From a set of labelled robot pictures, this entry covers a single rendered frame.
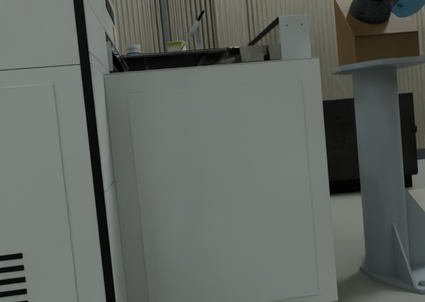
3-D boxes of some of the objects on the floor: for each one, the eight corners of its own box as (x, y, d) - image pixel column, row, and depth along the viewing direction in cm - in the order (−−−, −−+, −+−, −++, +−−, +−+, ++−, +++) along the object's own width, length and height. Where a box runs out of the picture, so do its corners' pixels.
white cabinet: (133, 359, 122) (103, 74, 117) (145, 256, 217) (129, 96, 213) (345, 326, 129) (324, 57, 125) (267, 241, 225) (253, 86, 220)
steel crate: (371, 171, 425) (365, 98, 421) (427, 187, 319) (421, 91, 315) (285, 179, 423) (279, 107, 419) (313, 199, 317) (305, 102, 313)
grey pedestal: (437, 245, 193) (425, 64, 189) (517, 280, 149) (504, 47, 145) (330, 259, 188) (315, 74, 183) (380, 300, 144) (362, 58, 140)
